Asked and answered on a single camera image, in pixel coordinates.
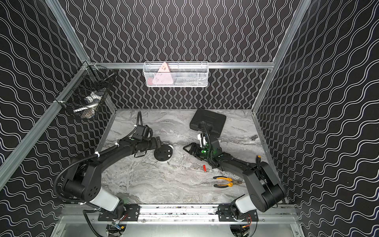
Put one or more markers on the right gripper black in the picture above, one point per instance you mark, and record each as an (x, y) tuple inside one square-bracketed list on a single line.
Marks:
[(194, 146)]

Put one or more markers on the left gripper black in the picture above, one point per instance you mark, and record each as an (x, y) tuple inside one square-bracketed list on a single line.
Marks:
[(158, 142)]

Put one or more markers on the white twin-bell alarm clock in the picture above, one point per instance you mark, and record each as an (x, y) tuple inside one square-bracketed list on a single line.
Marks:
[(164, 153)]

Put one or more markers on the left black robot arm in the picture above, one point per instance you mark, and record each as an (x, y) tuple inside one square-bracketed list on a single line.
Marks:
[(81, 181)]

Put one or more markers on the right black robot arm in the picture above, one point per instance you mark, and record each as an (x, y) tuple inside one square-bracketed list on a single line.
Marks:
[(264, 188)]

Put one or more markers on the black plastic tool case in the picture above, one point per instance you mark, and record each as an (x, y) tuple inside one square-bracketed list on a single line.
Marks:
[(214, 122)]

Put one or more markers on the white items in black basket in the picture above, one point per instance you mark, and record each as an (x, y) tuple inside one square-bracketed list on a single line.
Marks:
[(89, 108)]

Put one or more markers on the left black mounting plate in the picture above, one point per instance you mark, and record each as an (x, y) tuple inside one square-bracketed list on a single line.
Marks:
[(130, 212)]

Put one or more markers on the black mounting plate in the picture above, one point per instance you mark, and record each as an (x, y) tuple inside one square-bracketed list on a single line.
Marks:
[(229, 213), (130, 212)]

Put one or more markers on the pink triangle card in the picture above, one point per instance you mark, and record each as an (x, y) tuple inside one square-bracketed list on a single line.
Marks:
[(163, 76)]

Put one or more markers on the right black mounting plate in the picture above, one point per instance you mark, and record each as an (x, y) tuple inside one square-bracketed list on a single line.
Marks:
[(229, 213)]

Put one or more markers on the yellow-handled pliers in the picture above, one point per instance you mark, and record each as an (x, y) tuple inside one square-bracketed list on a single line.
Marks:
[(228, 182)]

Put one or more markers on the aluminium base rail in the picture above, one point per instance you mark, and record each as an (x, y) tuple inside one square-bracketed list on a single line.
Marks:
[(207, 214)]

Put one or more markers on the white wire mesh basket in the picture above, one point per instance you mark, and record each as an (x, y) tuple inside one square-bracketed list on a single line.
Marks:
[(184, 73)]

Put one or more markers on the black wire mesh basket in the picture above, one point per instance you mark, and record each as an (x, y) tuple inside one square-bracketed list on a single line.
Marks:
[(96, 79)]

